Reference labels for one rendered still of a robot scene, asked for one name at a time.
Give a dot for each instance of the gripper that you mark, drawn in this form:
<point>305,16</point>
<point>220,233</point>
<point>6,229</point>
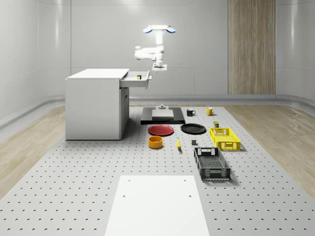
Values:
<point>160,67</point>

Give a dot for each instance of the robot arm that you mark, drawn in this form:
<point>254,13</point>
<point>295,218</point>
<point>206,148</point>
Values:
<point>158,46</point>

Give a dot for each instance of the white drawer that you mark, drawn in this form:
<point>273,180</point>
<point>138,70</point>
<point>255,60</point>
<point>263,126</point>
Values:
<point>133,83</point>

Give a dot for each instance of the black stove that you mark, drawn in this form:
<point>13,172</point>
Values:
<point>147,118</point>

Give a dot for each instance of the black mug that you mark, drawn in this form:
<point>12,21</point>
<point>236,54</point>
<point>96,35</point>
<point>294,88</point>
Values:
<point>190,112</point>

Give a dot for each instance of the red plate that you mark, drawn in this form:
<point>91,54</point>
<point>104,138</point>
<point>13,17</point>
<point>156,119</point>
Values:
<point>161,130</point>

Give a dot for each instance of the yellow mug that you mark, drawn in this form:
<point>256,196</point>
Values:
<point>209,111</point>

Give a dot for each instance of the black plate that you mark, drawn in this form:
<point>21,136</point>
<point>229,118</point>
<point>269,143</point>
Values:
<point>193,128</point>

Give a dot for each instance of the yellow bowl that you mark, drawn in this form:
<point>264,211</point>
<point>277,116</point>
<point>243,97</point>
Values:
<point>155,143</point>

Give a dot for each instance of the white cabinet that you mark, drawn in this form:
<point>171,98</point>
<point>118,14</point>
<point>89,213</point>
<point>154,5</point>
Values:
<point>93,108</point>

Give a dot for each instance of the banana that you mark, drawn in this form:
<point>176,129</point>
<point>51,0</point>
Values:
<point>178,143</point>

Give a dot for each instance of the grey cube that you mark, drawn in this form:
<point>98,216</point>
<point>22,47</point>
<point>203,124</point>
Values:
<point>194,142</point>

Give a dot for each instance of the yellow basket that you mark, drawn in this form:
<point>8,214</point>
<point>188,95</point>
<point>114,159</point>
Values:
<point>227,145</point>

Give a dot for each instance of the dark grey basket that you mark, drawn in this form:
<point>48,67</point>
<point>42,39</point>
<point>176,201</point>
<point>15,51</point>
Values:
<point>215,173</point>

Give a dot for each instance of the white board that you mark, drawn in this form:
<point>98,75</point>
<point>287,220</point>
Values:
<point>157,209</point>

